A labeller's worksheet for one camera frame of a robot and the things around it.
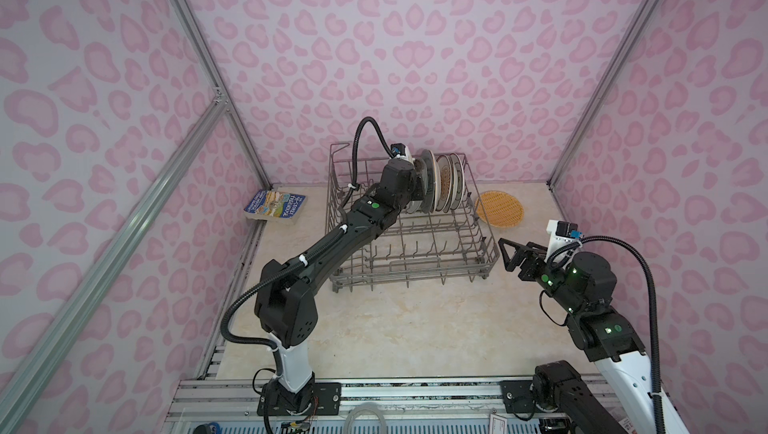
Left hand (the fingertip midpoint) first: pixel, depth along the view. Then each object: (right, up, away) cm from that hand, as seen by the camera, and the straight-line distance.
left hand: (420, 169), depth 81 cm
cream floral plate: (+13, -2, +14) cm, 19 cm away
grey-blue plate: (+4, +3, +12) cm, 13 cm away
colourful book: (-52, -9, +30) cm, 60 cm away
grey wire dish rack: (0, -24, +12) cm, 26 cm away
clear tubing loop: (-15, -59, -7) cm, 62 cm away
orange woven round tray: (+33, -11, +30) cm, 46 cm away
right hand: (+20, -18, -12) cm, 30 cm away
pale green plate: (+1, -10, +16) cm, 19 cm away
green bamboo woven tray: (+1, +5, +25) cm, 26 cm away
